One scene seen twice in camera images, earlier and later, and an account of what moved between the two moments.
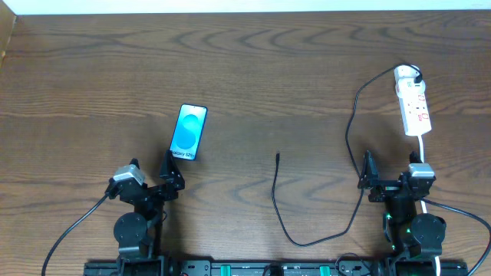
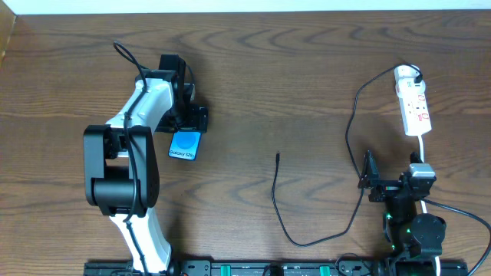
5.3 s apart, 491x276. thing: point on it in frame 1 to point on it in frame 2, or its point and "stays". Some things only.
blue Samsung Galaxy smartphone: (188, 131) stays
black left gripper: (149, 191) to (192, 120)
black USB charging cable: (420, 75) stays
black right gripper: (392, 184) stays
